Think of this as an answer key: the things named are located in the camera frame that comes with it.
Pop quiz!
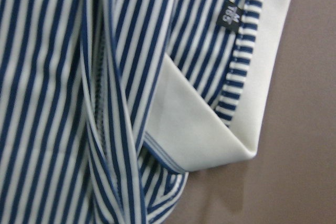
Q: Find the striped polo shirt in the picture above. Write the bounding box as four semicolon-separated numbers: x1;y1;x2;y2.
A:
1;0;290;223

